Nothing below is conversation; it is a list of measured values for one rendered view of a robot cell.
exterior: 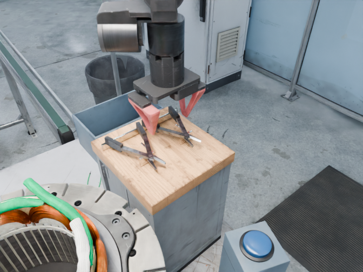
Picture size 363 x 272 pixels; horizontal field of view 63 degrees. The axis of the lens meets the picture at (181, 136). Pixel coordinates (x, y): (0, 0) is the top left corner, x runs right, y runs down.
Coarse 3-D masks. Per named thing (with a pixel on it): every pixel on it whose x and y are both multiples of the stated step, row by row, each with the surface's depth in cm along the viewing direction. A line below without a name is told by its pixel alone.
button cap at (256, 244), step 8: (248, 232) 44; (256, 232) 44; (248, 240) 43; (256, 240) 43; (264, 240) 43; (248, 248) 42; (256, 248) 42; (264, 248) 42; (256, 256) 42; (264, 256) 42
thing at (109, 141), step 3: (105, 138) 53; (108, 138) 53; (111, 138) 53; (105, 141) 53; (108, 141) 53; (111, 141) 52; (114, 141) 52; (117, 141) 52; (108, 144) 53; (111, 144) 53; (114, 144) 52; (117, 144) 52; (120, 144) 52; (114, 147) 53; (117, 147) 52; (120, 147) 52; (117, 150) 53; (120, 150) 52
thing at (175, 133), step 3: (159, 129) 56; (162, 129) 56; (165, 129) 56; (168, 129) 56; (162, 132) 56; (165, 132) 56; (168, 132) 55; (171, 132) 55; (174, 132) 55; (177, 132) 55; (180, 132) 55; (174, 135) 55; (177, 135) 55; (180, 135) 54
